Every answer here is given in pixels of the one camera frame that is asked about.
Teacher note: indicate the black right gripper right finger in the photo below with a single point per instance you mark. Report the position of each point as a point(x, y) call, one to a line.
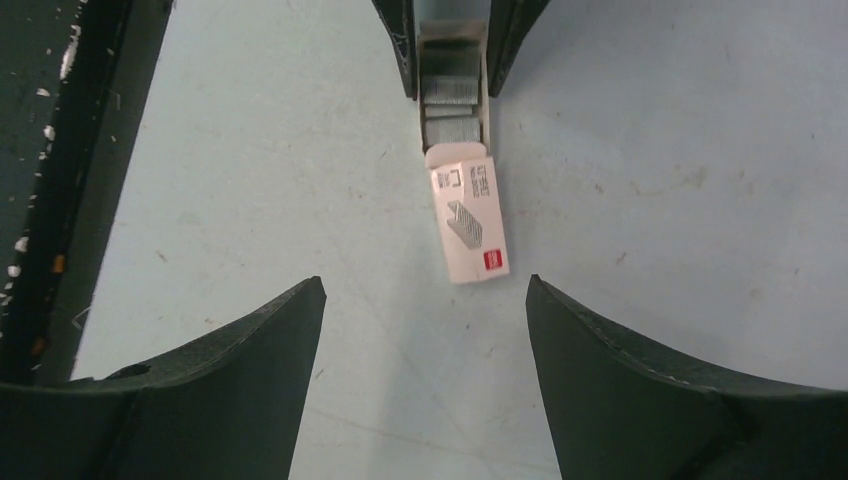
point(620, 405)

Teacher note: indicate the staple box tray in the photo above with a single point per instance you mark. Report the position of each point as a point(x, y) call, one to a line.
point(453, 95)

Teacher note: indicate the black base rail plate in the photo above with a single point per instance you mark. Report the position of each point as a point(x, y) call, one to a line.
point(75, 79)

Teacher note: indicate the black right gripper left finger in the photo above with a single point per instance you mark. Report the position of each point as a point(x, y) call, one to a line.
point(226, 405)

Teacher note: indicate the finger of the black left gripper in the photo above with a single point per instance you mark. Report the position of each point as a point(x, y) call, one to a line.
point(509, 23)
point(398, 19)

